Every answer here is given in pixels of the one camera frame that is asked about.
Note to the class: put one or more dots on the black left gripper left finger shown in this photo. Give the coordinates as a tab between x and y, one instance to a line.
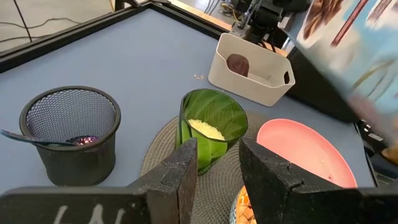
174	186

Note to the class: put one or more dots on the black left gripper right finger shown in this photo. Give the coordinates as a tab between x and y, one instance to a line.
273	193

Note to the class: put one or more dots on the light blue cereal box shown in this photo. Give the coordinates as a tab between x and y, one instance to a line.
357	46

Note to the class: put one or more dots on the iridescent purple spoon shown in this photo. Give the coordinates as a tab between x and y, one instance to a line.
84	140

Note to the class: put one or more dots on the orange patterned bowl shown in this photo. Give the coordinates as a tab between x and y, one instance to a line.
239	196

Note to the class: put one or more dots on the golden cereal pieces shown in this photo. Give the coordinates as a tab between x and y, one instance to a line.
245	213

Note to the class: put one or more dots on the round woven placemat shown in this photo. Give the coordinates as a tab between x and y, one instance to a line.
217	193

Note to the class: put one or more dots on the dark red round food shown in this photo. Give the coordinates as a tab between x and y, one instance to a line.
237	63

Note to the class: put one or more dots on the pink round plate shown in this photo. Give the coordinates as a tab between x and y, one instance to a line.
304	149

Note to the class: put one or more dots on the white plastic bin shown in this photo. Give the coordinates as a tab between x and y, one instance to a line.
258	84

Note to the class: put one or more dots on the green glass cup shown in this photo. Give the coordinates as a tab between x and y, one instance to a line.
214	112

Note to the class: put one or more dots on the black mesh cup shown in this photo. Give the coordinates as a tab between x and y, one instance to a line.
71	165

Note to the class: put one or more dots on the black table frame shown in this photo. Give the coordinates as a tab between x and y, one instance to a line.
93	29

